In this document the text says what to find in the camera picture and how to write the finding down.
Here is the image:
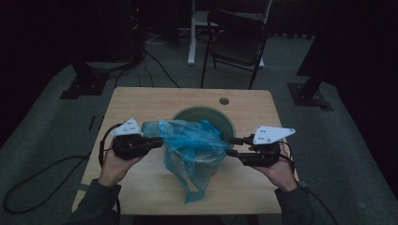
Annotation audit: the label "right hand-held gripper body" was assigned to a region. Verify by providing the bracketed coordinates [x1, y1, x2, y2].
[238, 125, 297, 168]

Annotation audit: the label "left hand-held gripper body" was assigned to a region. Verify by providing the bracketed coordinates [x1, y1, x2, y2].
[111, 117, 155, 161]

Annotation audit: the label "blue plastic bag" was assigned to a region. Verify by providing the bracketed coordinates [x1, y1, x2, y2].
[141, 118, 234, 204]

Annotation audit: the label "green trash bin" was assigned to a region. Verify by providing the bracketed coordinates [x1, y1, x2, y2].
[165, 106, 237, 186]

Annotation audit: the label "person's right hand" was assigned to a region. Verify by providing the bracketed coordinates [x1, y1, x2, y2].
[249, 142, 299, 192]

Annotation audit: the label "person's left hand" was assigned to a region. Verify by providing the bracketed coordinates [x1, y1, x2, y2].
[98, 145, 145, 188]

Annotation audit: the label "black stand with flat base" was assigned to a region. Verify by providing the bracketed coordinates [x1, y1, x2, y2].
[59, 59, 110, 100]
[286, 27, 334, 113]

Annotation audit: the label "black folding chair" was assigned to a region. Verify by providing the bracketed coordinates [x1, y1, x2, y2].
[200, 9, 270, 91]

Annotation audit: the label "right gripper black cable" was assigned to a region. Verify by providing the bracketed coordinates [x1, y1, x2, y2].
[277, 140, 340, 225]

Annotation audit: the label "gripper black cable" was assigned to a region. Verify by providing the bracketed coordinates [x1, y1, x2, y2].
[2, 123, 124, 216]
[277, 140, 340, 225]

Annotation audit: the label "black floor cables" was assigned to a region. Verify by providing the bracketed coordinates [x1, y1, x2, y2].
[114, 48, 181, 89]

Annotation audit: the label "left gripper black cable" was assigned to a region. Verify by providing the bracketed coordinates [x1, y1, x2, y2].
[2, 123, 124, 216]

